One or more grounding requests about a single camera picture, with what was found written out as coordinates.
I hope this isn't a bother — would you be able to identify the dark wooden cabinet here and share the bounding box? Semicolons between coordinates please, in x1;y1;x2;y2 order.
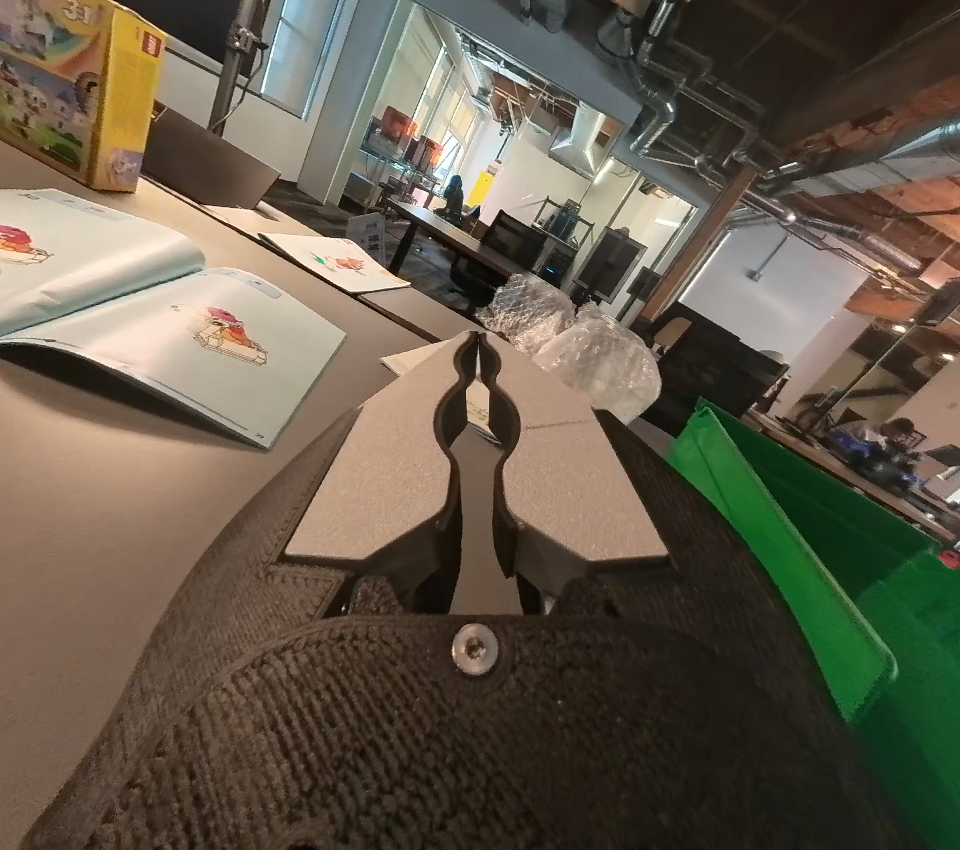
643;299;790;440

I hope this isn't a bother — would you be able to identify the green plastic bin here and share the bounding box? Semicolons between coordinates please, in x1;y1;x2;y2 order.
663;396;960;850

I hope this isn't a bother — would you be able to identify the grey monitor stand pole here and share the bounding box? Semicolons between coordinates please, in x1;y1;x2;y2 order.
205;0;283;136

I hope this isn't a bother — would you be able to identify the clear bubble wrap piece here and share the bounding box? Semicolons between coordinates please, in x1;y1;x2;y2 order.
535;306;663;425
475;273;580;354

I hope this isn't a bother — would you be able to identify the wooden support post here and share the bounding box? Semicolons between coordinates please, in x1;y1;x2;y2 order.
636;166;760;328

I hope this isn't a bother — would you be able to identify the shelf with orange boxes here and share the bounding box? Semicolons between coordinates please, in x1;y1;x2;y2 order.
358;102;453;193

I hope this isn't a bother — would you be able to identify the white instruction leaflet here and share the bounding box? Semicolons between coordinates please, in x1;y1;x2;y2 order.
258;231;413;297

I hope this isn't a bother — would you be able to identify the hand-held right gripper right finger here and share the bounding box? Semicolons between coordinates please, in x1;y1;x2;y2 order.
478;333;671;590

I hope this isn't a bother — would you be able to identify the black screen on stand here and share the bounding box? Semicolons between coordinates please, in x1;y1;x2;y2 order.
576;226;648;305

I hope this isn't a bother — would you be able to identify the yellow lego set box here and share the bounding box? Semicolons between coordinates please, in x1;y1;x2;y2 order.
0;0;168;193

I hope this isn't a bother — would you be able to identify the long dark office desk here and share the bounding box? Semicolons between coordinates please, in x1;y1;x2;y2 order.
385;198;545;311

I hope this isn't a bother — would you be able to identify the light blue instruction booklet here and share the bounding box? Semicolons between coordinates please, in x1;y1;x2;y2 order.
0;188;348;451

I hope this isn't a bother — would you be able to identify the metal ventilation duct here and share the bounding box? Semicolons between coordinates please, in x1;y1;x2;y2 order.
510;0;766;180

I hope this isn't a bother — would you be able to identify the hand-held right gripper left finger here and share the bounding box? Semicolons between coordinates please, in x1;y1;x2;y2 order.
283;331;483;586

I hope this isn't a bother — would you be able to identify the black office chair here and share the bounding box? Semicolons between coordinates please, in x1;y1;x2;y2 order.
448;209;543;313

